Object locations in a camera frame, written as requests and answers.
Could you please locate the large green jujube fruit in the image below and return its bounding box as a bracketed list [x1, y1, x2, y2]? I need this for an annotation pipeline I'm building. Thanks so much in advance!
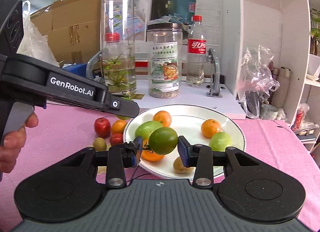
[209, 132, 233, 152]

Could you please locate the brown-green kiwi-like fruit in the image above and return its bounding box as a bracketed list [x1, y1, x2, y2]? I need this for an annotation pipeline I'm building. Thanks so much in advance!
[173, 157, 195, 174]

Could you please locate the large orange tangerine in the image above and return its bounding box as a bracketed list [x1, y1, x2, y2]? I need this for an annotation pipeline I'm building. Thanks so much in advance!
[141, 139, 164, 162]

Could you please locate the green tomato with calyx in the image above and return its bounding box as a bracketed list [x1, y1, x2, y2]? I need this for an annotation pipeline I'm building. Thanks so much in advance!
[146, 127, 178, 155]

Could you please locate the person's left hand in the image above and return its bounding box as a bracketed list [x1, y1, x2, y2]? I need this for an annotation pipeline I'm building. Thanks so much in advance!
[0, 113, 39, 173]

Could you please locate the small red apple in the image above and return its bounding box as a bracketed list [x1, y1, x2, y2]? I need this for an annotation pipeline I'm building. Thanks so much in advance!
[110, 133, 123, 146]

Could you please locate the orange tangerine beside apple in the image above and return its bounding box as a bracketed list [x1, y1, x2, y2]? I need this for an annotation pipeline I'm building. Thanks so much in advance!
[111, 119, 127, 134]

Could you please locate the red apple with stem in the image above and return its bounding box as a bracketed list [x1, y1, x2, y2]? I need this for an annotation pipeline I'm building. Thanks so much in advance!
[94, 118, 111, 138]

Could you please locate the orange tangerine on plate right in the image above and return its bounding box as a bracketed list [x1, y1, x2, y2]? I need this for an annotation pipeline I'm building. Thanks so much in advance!
[201, 119, 222, 139]

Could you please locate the orange tangerine on plate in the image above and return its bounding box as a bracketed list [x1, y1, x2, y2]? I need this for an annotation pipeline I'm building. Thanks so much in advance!
[153, 110, 172, 127]
[201, 119, 222, 139]

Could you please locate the clear plastic bag left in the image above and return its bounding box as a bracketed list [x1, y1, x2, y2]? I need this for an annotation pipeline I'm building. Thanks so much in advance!
[17, 1, 59, 67]

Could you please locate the white ceramic plate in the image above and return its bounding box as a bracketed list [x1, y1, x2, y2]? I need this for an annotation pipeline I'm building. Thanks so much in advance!
[123, 105, 246, 180]

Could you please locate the orange tangerine on plate left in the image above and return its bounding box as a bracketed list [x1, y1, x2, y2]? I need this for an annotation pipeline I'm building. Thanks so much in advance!
[153, 110, 172, 127]

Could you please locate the grey left phone stand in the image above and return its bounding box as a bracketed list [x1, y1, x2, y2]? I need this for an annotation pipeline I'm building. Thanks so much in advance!
[86, 50, 105, 84]

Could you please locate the grey phone stand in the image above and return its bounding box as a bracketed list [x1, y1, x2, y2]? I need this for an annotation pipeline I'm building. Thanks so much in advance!
[207, 48, 222, 97]
[86, 50, 105, 84]

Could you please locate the blue power box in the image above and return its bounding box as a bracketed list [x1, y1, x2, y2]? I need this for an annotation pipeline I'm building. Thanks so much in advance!
[62, 63, 87, 77]

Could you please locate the white raised board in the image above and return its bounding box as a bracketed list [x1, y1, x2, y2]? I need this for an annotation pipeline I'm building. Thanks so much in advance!
[135, 79, 246, 120]

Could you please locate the grey right phone stand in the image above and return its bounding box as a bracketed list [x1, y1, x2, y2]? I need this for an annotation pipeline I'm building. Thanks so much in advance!
[207, 48, 222, 97]

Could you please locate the red cap plastic bottle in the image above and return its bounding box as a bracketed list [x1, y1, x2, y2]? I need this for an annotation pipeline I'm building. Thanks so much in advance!
[105, 32, 120, 43]

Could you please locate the cardboard box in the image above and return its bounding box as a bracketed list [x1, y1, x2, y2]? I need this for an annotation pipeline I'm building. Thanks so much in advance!
[31, 0, 101, 64]

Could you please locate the clear jar with label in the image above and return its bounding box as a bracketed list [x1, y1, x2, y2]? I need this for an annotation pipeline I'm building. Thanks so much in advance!
[147, 22, 183, 99]

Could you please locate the crumpled plastic bag on shelf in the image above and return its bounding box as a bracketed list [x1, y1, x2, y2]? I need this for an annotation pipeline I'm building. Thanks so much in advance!
[237, 45, 280, 119]

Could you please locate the coca-cola bottle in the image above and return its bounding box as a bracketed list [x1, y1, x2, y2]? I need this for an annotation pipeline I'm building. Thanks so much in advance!
[187, 15, 206, 86]

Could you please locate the glass vase with plant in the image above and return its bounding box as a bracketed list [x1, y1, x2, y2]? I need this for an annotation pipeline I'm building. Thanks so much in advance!
[100, 0, 136, 97]

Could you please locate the white shelf unit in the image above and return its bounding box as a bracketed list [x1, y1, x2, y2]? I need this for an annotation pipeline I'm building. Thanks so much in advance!
[220, 0, 320, 152]

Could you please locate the potted green plant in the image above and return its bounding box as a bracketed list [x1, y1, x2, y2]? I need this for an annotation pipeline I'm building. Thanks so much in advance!
[310, 8, 319, 56]

